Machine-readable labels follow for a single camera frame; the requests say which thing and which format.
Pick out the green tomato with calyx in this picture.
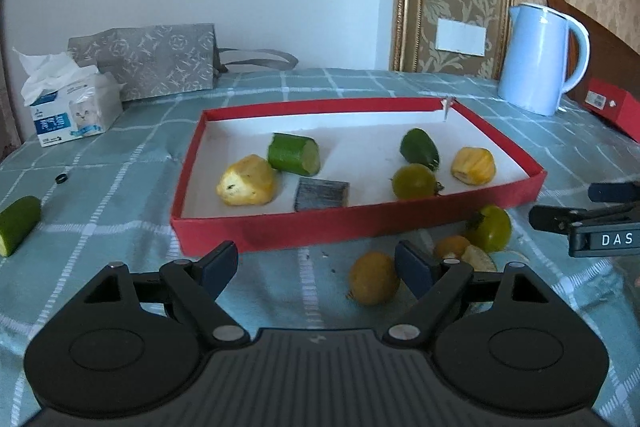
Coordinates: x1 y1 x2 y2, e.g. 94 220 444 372
463 205 512 254

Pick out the dark green cucumber end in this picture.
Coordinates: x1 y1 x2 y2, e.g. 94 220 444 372
399 128 440 172

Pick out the dark grey block piece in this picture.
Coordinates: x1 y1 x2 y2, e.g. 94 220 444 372
294 178 349 213

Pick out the small orange round fruit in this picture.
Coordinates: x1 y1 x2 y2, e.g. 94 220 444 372
434 235 471 259

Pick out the cut green cucumber piece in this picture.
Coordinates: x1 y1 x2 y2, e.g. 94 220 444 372
267 134 321 176

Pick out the green cucumber piece on cloth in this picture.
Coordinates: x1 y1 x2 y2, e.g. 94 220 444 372
0 195 41 257

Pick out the dark peeled vegetable piece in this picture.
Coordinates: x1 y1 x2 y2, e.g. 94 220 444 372
461 245 497 272

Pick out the large yellow fruit chunk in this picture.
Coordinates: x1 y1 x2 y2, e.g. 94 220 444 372
216 154 277 206

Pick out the light blue electric kettle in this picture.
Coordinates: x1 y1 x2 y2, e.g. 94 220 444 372
498 2 591 116

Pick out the white wall switch panel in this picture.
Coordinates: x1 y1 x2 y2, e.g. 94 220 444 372
435 18 487 57

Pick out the wooden chair back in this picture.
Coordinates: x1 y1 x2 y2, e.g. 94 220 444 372
546 0 639 102

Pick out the yellow-green tomato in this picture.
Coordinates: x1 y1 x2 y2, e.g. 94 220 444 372
392 163 444 201

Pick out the tissue pack with cat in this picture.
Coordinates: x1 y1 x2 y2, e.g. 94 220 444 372
18 52 122 148

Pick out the red shallow cardboard box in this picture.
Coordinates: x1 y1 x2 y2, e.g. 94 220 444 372
170 98 547 257

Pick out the grey patterned paper bag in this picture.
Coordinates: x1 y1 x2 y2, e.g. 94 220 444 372
67 23 298 101

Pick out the red box lid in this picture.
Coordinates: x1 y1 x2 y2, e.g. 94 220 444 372
582 77 640 142

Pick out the small yellow fruit chunk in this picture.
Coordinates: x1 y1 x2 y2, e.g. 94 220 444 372
450 147 497 187

